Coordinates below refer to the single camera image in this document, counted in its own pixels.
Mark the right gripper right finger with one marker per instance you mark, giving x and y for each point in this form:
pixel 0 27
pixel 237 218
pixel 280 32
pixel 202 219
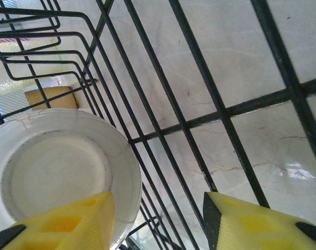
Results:
pixel 252 229

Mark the white ceramic bowl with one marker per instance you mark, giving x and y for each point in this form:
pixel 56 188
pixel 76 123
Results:
pixel 56 161

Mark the amber dimpled cup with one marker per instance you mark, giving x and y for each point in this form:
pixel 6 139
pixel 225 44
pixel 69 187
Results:
pixel 64 102

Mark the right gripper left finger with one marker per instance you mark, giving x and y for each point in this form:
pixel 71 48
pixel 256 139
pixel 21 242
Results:
pixel 64 229

